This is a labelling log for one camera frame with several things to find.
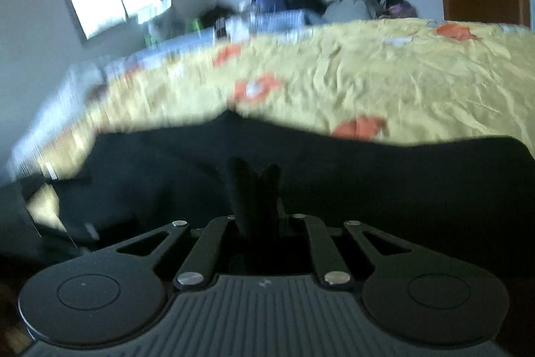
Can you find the yellow carrot-print bedsheet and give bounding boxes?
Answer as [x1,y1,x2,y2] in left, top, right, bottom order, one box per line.
[25,18,535,232]

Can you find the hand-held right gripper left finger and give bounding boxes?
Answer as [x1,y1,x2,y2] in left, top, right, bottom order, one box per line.
[100,157,262,291]

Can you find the purple bag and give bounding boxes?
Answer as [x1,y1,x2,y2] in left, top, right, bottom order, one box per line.
[382,3,419,20]

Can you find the black bag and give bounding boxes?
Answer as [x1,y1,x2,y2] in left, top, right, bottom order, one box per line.
[200,5,237,29]

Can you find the black pants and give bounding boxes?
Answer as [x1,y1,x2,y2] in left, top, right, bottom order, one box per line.
[19,110,535,282]

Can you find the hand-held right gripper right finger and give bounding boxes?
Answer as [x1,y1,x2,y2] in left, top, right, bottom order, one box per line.
[258,163,423,287]

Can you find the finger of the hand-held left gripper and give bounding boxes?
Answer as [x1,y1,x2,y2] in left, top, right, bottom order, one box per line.
[21,164,93,191]
[61,215,138,245]

